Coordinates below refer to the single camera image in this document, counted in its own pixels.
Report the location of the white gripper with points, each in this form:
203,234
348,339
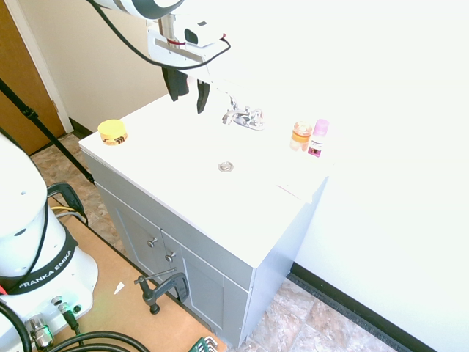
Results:
176,51

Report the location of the chrome sink drain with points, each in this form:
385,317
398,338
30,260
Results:
225,166

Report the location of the white sink vanity top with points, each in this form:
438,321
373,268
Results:
205,176

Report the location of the yellow round jar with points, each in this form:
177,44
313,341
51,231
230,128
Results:
112,132

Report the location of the orange soap bottle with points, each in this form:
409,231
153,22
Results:
300,136

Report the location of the white bottle with pink cap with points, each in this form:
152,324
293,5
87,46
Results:
318,138

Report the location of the black tripod leg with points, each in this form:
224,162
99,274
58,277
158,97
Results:
44,128

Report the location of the round metal cabinet knob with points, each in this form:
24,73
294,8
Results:
170,256
152,241

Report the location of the brown wooden door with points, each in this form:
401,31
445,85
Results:
22,84

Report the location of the grey vanity cabinet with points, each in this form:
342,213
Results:
205,271

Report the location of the black metal C-clamp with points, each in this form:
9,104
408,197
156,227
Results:
161,289

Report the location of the brown wooden base board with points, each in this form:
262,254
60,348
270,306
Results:
121,293

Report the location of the green hex key set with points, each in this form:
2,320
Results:
203,344

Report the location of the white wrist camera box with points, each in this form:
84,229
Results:
199,31

